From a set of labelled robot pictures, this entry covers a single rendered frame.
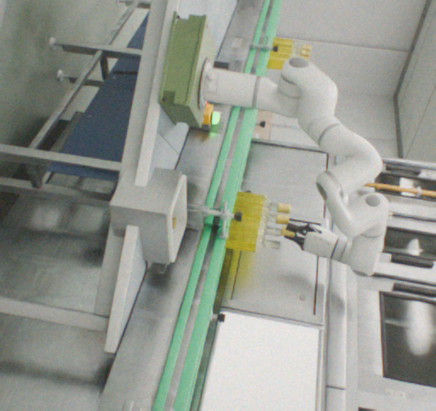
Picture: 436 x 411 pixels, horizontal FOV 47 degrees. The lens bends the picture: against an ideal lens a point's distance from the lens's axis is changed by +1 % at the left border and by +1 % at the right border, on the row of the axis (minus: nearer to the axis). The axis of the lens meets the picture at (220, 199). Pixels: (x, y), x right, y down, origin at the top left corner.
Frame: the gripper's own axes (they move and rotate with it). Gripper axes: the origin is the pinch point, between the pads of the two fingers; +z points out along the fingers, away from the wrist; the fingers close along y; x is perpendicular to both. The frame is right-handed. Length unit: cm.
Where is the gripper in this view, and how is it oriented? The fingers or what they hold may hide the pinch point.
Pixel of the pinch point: (291, 231)
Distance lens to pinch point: 172.3
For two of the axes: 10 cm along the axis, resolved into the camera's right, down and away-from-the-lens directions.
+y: 0.4, -6.9, -7.2
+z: -9.0, -3.4, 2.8
